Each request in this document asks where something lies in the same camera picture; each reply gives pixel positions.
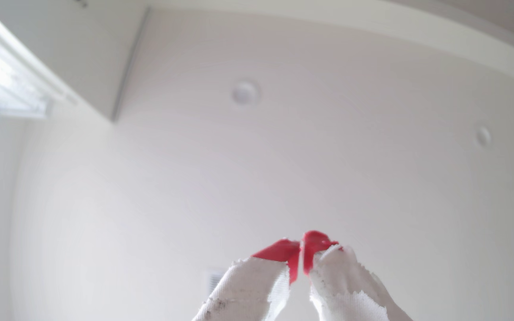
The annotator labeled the white wall air vent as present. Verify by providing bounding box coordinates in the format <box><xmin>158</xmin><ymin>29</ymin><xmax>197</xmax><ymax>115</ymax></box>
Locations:
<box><xmin>206</xmin><ymin>269</ymin><xmax>226</xmax><ymax>297</ymax></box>

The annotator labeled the round recessed ceiling light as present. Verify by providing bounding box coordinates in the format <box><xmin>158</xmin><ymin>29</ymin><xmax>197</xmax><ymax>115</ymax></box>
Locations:
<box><xmin>231</xmin><ymin>79</ymin><xmax>261</xmax><ymax>107</ymax></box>
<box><xmin>475</xmin><ymin>125</ymin><xmax>493</xmax><ymax>149</ymax></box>

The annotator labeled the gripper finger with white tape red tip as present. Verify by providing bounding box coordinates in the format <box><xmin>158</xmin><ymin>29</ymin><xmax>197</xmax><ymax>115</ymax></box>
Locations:
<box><xmin>303</xmin><ymin>230</ymin><xmax>414</xmax><ymax>321</ymax></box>
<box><xmin>192</xmin><ymin>239</ymin><xmax>302</xmax><ymax>321</ymax></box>

